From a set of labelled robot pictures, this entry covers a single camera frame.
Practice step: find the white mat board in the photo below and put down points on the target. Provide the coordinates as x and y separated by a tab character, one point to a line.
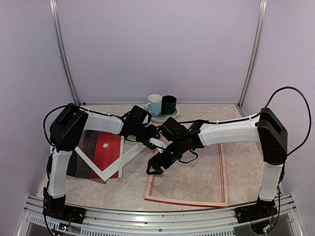
118	164

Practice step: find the light blue mug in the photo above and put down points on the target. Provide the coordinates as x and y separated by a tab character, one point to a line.
154	104

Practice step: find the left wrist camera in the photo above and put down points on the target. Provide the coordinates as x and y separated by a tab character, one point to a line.
158	144

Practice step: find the left aluminium corner post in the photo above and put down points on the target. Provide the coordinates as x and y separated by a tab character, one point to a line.
61	47

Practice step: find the aluminium corner post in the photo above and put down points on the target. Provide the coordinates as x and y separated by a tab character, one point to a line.
254	53
61	47

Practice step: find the dark green mug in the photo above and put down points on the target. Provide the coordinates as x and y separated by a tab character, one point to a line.
168	104

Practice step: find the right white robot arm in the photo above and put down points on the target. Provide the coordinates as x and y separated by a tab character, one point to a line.
264	128

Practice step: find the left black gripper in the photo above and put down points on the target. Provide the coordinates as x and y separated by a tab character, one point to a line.
152	127

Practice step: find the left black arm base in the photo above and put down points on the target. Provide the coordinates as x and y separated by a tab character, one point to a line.
56	208

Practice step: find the white plate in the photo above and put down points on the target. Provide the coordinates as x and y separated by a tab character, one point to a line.
161	118

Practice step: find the red and dark photo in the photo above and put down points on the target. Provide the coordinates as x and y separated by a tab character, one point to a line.
100	147

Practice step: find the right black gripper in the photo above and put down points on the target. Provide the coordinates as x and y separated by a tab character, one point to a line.
152	162

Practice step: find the brown backing board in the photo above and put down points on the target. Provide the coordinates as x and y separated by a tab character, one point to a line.
98	180

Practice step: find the red and wood picture frame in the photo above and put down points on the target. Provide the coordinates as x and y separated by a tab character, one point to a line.
201	183

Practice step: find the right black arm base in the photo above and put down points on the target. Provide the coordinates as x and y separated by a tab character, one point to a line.
261	209

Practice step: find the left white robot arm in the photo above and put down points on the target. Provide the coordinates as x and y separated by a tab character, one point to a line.
65	133

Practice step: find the right aluminium corner post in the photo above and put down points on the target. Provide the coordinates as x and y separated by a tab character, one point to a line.
254	53

